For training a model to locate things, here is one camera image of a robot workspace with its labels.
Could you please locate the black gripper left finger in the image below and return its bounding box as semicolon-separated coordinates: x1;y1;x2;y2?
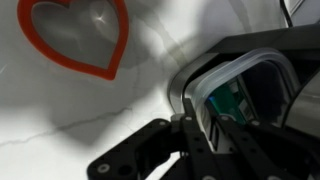
86;97;222;180

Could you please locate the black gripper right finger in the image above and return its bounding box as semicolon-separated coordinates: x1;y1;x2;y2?
215;114;320;180

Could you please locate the black espresso machine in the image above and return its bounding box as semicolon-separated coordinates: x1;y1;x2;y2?
167;22;320;138

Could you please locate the orange heart cookie cutter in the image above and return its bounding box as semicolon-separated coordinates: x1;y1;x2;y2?
16;0;131;82

